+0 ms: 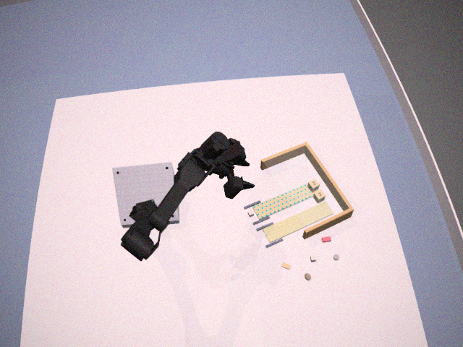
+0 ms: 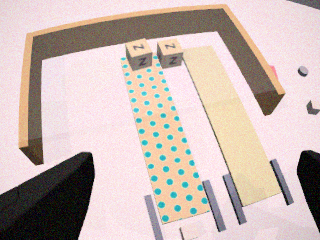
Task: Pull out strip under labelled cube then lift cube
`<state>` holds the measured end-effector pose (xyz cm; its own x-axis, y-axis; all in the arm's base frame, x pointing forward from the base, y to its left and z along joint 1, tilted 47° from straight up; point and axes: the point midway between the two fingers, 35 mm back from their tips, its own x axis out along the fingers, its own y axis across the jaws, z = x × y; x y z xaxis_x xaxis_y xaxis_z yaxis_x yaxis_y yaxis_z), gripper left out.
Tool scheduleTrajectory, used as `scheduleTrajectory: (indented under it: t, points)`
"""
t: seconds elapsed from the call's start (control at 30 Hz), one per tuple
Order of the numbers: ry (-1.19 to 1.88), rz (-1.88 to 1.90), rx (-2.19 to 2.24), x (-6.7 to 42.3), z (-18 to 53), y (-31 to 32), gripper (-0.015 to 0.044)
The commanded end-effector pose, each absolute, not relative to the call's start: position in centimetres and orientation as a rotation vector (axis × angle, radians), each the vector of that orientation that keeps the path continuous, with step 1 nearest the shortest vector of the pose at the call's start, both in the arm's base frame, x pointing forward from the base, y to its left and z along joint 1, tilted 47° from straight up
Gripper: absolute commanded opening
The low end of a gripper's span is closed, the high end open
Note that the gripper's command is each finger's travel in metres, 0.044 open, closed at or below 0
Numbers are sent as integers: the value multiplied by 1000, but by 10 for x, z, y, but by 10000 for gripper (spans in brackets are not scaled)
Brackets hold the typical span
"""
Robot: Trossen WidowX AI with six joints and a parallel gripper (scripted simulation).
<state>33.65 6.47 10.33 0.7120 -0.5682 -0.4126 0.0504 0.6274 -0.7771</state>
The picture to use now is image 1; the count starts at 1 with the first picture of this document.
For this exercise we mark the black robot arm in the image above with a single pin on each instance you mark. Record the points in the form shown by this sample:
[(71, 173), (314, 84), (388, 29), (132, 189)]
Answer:
[(190, 174)]

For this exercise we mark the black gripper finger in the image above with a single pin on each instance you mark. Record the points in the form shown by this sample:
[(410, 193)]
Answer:
[(243, 163), (246, 185)]

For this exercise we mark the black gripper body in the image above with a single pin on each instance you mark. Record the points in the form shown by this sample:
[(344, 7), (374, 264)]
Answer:
[(234, 184)]

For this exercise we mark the tan u-shaped wall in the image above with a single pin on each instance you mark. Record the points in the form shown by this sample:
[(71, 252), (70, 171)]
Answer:
[(308, 187)]

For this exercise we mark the beige strip with teal polka dots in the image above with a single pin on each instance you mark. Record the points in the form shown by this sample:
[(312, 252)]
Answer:
[(270, 207)]

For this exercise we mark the beige flat strip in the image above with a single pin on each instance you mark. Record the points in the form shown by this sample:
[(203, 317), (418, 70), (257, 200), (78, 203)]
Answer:
[(282, 228)]

